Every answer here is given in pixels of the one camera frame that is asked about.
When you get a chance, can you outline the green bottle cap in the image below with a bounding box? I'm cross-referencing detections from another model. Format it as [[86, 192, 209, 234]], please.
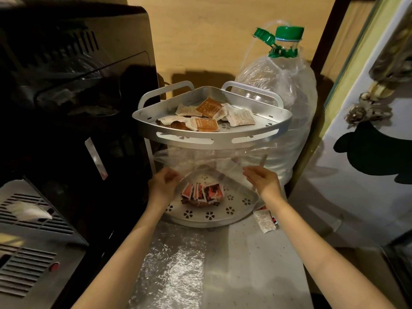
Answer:
[[253, 26, 305, 59]]

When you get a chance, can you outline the white door with green print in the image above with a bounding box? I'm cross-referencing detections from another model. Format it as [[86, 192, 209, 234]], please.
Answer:
[[288, 0, 412, 249]]

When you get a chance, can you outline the dark wooden frame post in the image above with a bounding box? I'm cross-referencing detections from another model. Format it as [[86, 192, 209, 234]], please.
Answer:
[[310, 0, 354, 76]]

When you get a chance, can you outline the single red sachet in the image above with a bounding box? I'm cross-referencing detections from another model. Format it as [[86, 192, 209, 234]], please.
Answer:
[[257, 206, 279, 226]]

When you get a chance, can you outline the large clear water bottle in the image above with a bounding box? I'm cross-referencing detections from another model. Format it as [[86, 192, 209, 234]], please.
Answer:
[[233, 45, 318, 188]]

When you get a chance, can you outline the single white sachet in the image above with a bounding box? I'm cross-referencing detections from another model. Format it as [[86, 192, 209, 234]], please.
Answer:
[[253, 209, 277, 234]]

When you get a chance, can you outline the silver two-tier corner rack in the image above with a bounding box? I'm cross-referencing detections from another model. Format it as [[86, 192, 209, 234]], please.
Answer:
[[132, 81, 293, 229]]

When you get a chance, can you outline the person's left forearm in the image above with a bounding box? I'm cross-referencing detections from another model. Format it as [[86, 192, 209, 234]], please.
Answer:
[[71, 201, 168, 309]]

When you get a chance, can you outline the pile of red sachets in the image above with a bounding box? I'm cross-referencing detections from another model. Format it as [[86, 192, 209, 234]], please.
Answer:
[[180, 182, 225, 207]]

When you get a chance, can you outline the small metallic decorative magnet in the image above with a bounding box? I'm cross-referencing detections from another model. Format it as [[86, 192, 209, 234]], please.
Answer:
[[344, 91, 393, 128]]

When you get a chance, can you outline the crinkled aluminium foil sheet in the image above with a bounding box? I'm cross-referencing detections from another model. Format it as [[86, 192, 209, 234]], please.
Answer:
[[129, 222, 208, 309]]

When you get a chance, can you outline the pile of orange white sachets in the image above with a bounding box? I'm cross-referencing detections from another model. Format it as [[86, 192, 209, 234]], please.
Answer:
[[156, 96, 257, 133]]

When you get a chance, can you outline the silver vented appliance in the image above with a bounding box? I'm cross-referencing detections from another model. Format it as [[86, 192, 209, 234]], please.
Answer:
[[0, 178, 89, 309]]

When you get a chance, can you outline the white crumpled tissue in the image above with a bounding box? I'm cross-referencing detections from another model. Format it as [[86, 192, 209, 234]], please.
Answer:
[[6, 201, 53, 222]]

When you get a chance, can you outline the person's right forearm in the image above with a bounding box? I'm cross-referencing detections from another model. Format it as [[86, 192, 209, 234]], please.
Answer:
[[261, 192, 397, 309]]

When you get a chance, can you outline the large metallic decorative magnet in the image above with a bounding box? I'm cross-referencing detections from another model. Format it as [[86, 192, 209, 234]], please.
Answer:
[[368, 6, 412, 85]]

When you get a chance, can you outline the clear plastic bag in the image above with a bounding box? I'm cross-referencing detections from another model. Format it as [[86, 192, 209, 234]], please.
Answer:
[[153, 145, 275, 198]]

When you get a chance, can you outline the large black appliance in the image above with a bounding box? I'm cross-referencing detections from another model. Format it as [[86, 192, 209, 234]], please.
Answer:
[[0, 0, 161, 251]]

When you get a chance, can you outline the silver label strip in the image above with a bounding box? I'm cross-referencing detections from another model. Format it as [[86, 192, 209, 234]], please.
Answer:
[[84, 137, 109, 181]]

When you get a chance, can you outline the person's right hand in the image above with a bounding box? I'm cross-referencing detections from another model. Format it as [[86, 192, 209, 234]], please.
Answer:
[[242, 166, 284, 202]]

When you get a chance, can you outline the person's left hand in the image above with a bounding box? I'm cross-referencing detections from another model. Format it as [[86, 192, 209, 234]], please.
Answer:
[[147, 167, 183, 208]]

